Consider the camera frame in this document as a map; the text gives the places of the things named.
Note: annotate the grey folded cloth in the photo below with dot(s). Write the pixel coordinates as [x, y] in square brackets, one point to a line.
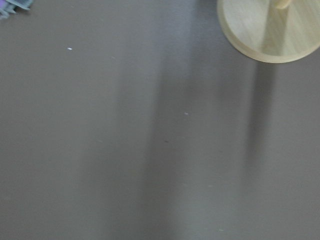
[8, 7]

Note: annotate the wooden mug tree stand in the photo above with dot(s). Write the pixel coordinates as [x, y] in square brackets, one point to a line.
[271, 31]

